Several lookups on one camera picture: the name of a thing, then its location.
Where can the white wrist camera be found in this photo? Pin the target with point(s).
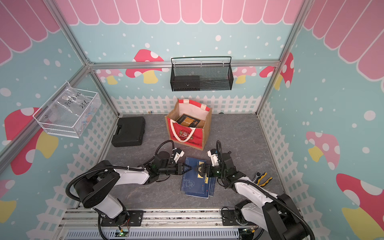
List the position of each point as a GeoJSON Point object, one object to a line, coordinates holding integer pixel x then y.
{"type": "Point", "coordinates": [177, 154]}
{"type": "Point", "coordinates": [213, 154]}

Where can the black plastic tool case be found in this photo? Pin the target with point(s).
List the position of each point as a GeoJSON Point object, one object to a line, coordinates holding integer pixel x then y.
{"type": "Point", "coordinates": [130, 132]}

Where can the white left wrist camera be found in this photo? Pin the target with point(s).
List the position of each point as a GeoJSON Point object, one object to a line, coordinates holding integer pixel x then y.
{"type": "Point", "coordinates": [177, 154]}

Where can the black box in basket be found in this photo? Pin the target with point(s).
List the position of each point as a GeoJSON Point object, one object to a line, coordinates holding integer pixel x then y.
{"type": "Point", "coordinates": [185, 83]}

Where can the blue yellow-label book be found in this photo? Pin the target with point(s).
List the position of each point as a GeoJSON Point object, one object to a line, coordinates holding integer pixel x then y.
{"type": "Point", "coordinates": [192, 185]}
{"type": "Point", "coordinates": [212, 186]}

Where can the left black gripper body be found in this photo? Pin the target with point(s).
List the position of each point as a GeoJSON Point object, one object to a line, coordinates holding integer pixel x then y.
{"type": "Point", "coordinates": [175, 169]}

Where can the clear plastic wall bin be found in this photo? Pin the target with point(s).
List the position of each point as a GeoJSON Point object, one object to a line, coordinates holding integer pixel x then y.
{"type": "Point", "coordinates": [68, 112]}

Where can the black wire mesh basket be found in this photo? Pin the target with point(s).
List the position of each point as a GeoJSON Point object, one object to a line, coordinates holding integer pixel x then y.
{"type": "Point", "coordinates": [215, 72]}

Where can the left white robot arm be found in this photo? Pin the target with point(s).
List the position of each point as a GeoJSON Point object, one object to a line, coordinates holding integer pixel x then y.
{"type": "Point", "coordinates": [93, 187]}

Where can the red canvas tote bag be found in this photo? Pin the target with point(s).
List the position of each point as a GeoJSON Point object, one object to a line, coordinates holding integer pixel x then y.
{"type": "Point", "coordinates": [192, 137]}

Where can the brown lamp cover book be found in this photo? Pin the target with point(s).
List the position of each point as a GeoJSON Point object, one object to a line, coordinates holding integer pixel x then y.
{"type": "Point", "coordinates": [189, 121]}

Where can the yellow green pliers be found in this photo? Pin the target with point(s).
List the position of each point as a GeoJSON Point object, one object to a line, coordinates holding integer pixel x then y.
{"type": "Point", "coordinates": [261, 179]}

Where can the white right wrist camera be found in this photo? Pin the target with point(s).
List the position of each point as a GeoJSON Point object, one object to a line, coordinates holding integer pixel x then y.
{"type": "Point", "coordinates": [213, 154]}

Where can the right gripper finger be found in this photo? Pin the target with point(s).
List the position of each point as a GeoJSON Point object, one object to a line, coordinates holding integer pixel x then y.
{"type": "Point", "coordinates": [200, 171]}
{"type": "Point", "coordinates": [200, 164]}

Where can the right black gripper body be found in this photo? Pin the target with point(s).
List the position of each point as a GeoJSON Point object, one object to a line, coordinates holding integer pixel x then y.
{"type": "Point", "coordinates": [213, 171]}

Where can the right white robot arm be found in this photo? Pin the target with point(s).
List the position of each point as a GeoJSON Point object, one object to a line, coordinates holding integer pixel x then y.
{"type": "Point", "coordinates": [276, 214]}

